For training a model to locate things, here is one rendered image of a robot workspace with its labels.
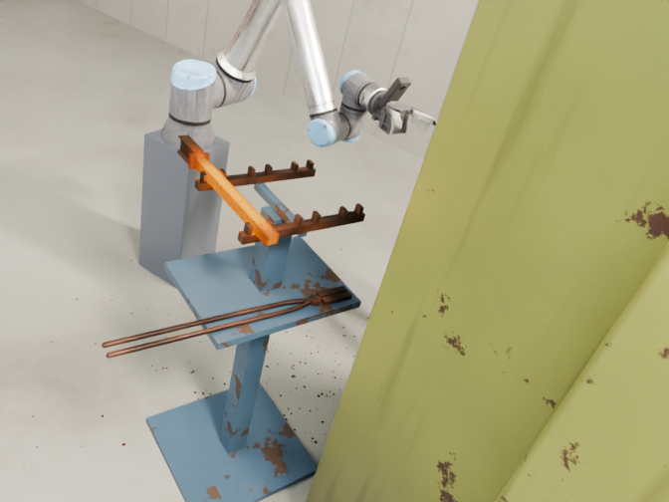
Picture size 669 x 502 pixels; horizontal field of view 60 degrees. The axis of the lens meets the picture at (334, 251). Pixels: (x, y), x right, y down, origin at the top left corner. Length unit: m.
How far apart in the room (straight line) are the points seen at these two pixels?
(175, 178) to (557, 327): 1.60
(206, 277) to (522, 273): 0.81
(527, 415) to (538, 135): 0.43
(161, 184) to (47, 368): 0.74
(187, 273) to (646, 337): 1.05
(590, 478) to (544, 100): 0.49
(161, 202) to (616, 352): 1.85
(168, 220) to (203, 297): 0.95
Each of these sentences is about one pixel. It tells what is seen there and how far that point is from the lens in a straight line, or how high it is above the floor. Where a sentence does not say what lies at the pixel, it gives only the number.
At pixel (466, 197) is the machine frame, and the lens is 0.97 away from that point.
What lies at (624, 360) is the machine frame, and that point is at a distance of 0.74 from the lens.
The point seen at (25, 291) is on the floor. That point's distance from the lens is 2.46.
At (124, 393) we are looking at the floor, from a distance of 2.07.
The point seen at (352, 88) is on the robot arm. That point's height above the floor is 0.99.
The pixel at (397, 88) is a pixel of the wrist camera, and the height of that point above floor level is 1.06.
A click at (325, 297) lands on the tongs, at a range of 1.44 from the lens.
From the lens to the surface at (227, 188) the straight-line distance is 1.27.
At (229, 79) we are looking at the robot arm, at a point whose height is 0.83.
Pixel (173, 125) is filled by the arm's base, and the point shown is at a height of 0.67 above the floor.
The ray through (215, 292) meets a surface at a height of 0.67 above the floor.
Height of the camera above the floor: 1.58
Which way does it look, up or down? 34 degrees down
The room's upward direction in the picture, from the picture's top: 15 degrees clockwise
